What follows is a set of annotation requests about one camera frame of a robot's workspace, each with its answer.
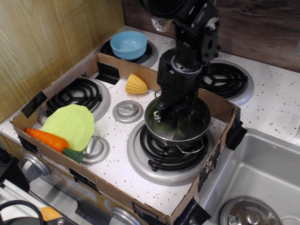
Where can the green toy broccoli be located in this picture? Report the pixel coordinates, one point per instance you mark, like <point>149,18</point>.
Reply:
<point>155,114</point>

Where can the orange object bottom left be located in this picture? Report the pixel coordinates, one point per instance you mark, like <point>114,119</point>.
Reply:
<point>48,213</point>

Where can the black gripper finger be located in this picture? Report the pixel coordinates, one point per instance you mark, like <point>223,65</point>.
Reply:
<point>169,116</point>
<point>189,102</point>

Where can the yellow toy corn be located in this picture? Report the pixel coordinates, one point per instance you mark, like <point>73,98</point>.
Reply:
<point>135,85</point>

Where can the cardboard fence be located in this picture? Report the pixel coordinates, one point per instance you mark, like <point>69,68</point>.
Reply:
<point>114,178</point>

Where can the small steel pan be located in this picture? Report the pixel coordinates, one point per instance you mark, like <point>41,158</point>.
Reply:
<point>188,136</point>

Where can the hanging slotted spoon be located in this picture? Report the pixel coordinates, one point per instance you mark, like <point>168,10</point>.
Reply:
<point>161,24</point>

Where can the blue plastic bowl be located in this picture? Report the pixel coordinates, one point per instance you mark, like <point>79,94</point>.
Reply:
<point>129,45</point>

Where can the centre silver stove knob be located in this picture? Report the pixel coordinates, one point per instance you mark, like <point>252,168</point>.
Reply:
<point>128,111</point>

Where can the front silver stove knob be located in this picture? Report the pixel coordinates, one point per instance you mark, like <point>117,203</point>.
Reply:
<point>96,151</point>

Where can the back right black burner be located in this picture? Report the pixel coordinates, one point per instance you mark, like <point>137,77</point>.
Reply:
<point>229,81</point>

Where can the front right black burner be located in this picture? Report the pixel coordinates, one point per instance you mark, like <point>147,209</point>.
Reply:
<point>162,165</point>

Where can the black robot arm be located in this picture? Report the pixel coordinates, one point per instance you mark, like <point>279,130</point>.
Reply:
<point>196,30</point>

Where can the silver oven knob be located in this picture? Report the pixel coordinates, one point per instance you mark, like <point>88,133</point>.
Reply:
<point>121,217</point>
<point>34,168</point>

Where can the silver stove knob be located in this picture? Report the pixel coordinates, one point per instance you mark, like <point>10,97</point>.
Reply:
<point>96,151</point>
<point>128,111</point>

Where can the orange toy carrot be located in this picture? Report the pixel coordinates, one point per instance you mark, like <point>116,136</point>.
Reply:
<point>57,143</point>

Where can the black burner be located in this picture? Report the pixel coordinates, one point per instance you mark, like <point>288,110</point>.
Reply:
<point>162,165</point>
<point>85,91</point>
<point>148,59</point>
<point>229,81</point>

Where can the front left black burner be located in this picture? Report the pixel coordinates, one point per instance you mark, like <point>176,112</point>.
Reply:
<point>85,91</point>

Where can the steel sink basin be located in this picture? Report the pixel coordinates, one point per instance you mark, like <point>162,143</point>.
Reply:
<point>262,167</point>

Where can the steel lid in sink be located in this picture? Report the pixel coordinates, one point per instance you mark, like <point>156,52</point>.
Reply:
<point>247,210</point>

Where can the silver oven knob left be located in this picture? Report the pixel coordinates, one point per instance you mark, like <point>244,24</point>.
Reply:
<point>34,168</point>

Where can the silver oven knob right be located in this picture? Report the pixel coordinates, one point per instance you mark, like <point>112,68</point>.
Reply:
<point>121,217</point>

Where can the back left black burner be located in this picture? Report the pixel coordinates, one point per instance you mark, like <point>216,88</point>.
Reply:
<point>148,59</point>

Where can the light green plastic plate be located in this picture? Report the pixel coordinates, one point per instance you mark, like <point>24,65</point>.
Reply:
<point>74,123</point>

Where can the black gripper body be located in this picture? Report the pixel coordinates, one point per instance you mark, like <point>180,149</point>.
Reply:
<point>175,80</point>

